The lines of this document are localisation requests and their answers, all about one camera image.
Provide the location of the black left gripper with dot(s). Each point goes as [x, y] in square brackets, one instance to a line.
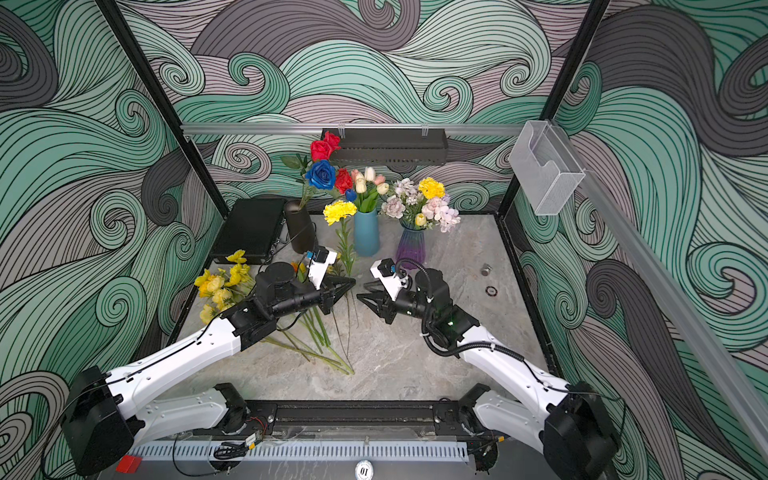
[328, 295]

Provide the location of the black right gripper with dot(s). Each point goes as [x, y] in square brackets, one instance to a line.
[381, 301]

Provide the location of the yellow carnation stem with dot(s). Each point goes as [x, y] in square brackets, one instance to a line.
[340, 337]
[352, 321]
[339, 214]

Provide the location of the yellow ranunculus stem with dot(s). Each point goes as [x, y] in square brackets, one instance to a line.
[305, 334]

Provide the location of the single yellow tulip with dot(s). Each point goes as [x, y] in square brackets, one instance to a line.
[316, 327]

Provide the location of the black cylindrical vase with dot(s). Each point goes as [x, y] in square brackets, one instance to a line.
[301, 229]

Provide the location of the purple glass vase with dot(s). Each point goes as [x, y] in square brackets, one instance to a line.
[411, 249]

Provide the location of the teal ceramic vase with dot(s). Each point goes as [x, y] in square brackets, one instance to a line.
[366, 233]

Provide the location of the pale yellow blossom spray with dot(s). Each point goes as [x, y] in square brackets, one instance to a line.
[210, 294]

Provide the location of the yellow flower bunch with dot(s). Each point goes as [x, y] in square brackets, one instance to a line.
[327, 355]

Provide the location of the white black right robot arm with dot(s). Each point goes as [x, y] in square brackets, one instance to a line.
[567, 423]

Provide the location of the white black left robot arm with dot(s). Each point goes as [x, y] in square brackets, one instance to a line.
[105, 412]

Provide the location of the black ribbed hard case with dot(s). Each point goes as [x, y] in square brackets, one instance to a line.
[253, 225]

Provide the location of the yellow tulip bouquet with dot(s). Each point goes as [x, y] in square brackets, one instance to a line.
[367, 189]

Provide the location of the yellow carnation bouquet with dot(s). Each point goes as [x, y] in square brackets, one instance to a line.
[420, 205]

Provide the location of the blue rose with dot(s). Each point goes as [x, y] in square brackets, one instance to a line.
[321, 175]

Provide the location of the red rose stem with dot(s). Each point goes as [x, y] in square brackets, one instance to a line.
[321, 149]

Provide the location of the black hanging tray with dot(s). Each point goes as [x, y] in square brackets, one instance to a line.
[380, 146]

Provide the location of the red small block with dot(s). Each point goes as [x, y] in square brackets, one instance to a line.
[128, 464]

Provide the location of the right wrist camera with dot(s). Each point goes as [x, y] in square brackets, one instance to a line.
[392, 279]

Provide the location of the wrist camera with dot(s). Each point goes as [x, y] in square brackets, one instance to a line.
[392, 279]
[320, 260]

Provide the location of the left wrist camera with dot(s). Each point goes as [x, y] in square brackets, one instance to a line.
[320, 260]

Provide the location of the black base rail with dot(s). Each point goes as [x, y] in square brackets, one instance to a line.
[440, 417]

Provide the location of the white slotted cable duct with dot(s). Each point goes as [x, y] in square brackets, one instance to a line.
[312, 450]

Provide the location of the clear acrylic wall box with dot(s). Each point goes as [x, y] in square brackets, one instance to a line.
[545, 163]

